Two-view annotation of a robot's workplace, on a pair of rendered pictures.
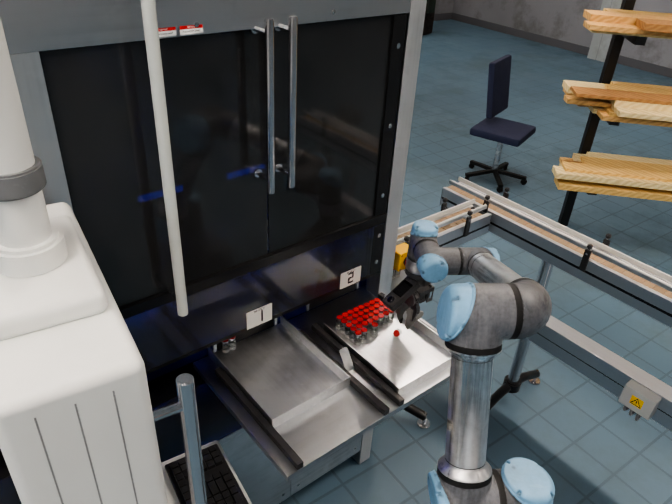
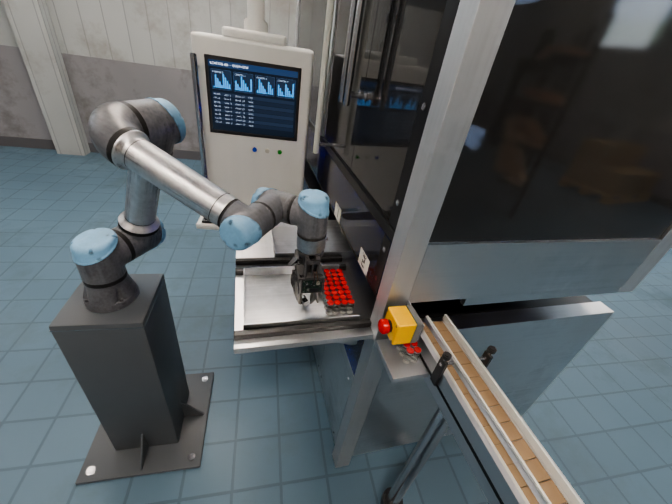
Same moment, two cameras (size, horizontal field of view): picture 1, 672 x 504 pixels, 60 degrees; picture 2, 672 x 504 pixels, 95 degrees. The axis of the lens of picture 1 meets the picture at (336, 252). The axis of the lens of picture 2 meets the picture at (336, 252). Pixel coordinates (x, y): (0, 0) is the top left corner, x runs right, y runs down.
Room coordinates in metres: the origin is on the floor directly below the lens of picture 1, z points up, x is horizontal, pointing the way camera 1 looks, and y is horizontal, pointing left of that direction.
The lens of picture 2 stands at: (1.73, -0.85, 1.58)
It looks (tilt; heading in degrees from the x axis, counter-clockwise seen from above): 33 degrees down; 111
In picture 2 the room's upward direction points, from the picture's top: 9 degrees clockwise
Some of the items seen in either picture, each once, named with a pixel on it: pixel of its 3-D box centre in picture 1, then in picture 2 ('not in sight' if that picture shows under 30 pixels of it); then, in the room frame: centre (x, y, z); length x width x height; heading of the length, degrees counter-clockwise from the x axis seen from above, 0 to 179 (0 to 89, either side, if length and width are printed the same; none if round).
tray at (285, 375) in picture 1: (277, 365); (313, 238); (1.23, 0.15, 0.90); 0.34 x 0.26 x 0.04; 41
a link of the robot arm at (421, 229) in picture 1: (423, 241); (312, 214); (1.42, -0.24, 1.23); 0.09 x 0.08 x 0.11; 6
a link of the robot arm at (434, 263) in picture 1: (436, 261); (273, 207); (1.32, -0.27, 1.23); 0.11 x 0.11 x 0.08; 6
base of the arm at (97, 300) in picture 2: not in sight; (108, 285); (0.81, -0.45, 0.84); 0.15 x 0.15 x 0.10
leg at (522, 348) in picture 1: (528, 327); not in sight; (2.03, -0.87, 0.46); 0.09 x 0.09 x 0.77; 41
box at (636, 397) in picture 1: (639, 399); not in sight; (1.58, -1.17, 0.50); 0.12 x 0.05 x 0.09; 41
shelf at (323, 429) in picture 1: (338, 362); (302, 268); (1.29, -0.03, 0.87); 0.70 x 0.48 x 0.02; 131
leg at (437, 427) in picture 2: not in sight; (415, 462); (1.90, -0.24, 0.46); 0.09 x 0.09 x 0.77; 41
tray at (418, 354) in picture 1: (390, 341); (297, 294); (1.36, -0.18, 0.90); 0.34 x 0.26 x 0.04; 40
